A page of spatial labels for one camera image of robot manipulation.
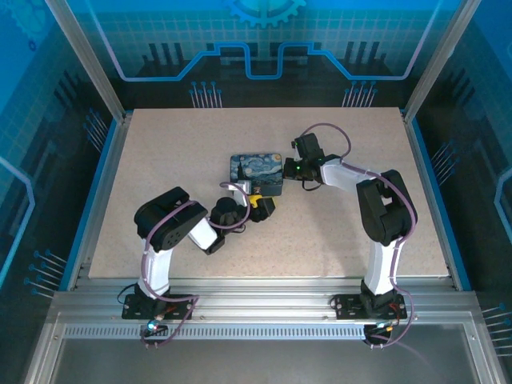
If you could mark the aluminium side rail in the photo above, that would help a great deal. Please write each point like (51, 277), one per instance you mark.
(425, 180)
(98, 200)

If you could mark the controller board with leds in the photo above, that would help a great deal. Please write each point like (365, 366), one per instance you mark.
(151, 326)
(382, 327)

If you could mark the right aluminium frame post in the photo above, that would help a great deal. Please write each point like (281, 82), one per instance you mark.
(440, 60)

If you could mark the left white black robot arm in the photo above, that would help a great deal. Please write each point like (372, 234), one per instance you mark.
(156, 268)

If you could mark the aluminium mounting rail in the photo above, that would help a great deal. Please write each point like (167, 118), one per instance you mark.
(264, 300)

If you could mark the left aluminium side rail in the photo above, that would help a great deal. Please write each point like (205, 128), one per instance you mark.
(98, 200)

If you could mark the grey metal base panel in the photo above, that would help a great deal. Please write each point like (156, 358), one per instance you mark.
(256, 364)

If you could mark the small blue padlock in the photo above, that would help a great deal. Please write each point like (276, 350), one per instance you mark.
(258, 189)

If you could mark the right controller board with LEDs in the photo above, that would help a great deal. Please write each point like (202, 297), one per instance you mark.
(382, 327)

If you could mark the left aluminium frame post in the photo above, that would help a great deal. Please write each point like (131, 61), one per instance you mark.
(91, 60)

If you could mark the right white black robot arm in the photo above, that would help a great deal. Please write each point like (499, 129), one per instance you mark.
(380, 264)

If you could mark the right aluminium side rail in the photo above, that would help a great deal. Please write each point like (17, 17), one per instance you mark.
(425, 180)

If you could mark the starry night painted tin box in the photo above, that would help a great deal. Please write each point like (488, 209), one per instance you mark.
(256, 168)

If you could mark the left controller board with LEDs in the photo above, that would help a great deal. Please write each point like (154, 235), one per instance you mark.
(151, 326)

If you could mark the aluminium frame post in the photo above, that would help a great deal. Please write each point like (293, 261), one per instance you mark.
(91, 60)
(440, 60)

